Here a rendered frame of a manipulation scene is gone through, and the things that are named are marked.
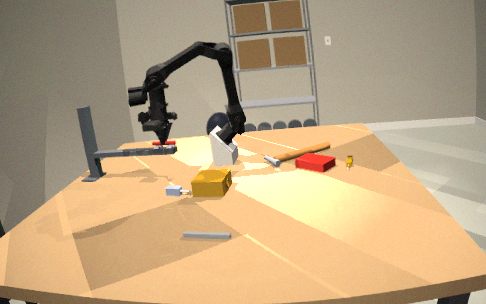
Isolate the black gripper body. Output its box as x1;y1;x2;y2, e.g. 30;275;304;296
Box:
142;101;178;132

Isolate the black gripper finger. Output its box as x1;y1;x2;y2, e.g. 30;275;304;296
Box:
153;126;167;145
164;123;173;141

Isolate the red rectangular block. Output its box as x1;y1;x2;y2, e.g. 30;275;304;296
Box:
294;153;336;173

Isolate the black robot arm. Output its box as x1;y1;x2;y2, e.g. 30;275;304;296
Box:
128;41;246;145

